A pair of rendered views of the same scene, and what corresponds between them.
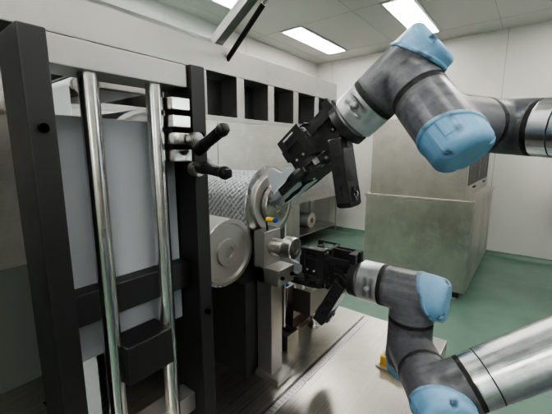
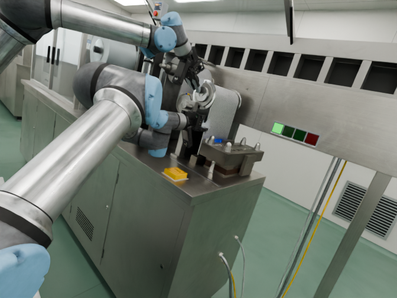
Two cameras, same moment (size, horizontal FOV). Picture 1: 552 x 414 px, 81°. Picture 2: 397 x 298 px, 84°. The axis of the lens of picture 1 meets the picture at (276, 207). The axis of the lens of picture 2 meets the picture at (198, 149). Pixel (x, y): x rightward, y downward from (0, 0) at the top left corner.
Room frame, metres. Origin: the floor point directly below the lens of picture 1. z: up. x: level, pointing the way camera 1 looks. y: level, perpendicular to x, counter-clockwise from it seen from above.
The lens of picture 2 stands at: (0.69, -1.13, 1.25)
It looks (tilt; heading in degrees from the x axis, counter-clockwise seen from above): 14 degrees down; 89
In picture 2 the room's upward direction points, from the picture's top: 16 degrees clockwise
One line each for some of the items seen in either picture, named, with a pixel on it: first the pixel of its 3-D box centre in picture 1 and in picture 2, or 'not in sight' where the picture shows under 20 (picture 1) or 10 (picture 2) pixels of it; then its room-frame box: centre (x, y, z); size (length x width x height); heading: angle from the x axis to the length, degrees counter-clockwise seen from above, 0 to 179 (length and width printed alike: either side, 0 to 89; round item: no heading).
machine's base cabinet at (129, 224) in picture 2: not in sight; (102, 167); (-0.05, 0.64, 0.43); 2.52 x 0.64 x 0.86; 142
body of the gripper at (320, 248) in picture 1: (332, 268); (190, 121); (0.63, -0.11, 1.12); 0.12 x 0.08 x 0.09; 52
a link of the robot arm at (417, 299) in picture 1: (413, 293); (164, 120); (0.53, -0.24, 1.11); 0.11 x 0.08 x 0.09; 52
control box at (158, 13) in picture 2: not in sight; (159, 10); (0.24, 0.37, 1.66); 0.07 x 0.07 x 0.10; 59
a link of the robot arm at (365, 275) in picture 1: (369, 281); (177, 121); (0.58, -0.18, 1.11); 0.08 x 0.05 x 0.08; 142
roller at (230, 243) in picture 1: (185, 240); (198, 106); (0.64, 0.18, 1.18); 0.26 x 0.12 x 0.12; 52
